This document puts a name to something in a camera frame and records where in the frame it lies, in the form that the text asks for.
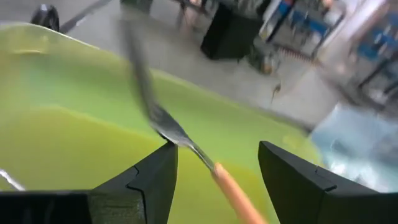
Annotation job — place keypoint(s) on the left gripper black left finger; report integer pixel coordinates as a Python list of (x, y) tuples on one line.
[(140, 202)]

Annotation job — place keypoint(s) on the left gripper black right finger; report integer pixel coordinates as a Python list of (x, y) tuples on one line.
[(311, 202)]

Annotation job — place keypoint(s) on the clear plastic bin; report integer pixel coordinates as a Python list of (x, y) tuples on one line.
[(357, 149)]

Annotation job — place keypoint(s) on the yellow translucent plastic bin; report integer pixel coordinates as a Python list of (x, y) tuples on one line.
[(77, 124)]

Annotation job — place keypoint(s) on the black computer tower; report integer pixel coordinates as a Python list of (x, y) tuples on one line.
[(230, 37)]

